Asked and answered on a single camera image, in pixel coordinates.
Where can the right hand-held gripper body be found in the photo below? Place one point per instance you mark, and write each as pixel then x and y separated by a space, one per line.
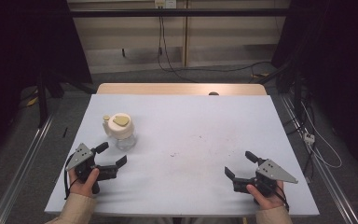
pixel 275 173

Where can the black metal stand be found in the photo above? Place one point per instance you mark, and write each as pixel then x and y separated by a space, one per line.
pixel 42 99

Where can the white board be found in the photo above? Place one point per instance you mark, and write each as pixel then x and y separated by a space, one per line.
pixel 183 155

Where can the yellow tape piece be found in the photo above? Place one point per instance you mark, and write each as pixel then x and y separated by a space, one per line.
pixel 32 101

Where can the wooden table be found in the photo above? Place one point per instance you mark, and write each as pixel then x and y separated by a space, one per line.
pixel 167 88

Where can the small black stick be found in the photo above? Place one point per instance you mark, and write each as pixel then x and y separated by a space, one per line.
pixel 64 132

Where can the black horizontal bar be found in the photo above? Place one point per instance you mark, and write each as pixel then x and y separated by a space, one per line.
pixel 174 12

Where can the clear bottle with cream lid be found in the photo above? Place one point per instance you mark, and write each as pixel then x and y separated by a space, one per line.
pixel 120 127

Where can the person's right hand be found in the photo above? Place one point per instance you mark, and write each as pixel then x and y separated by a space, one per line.
pixel 267 199

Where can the white wall socket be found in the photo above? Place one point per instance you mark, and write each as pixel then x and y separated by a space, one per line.
pixel 165 3

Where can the person's left hand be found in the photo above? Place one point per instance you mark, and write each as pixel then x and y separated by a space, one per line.
pixel 82 185

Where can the aluminium floor rail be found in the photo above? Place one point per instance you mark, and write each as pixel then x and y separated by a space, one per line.
pixel 323 174
pixel 21 171

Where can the white power strip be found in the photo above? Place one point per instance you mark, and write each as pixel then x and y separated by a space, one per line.
pixel 309 138

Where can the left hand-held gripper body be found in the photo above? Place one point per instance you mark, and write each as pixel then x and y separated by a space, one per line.
pixel 80 155

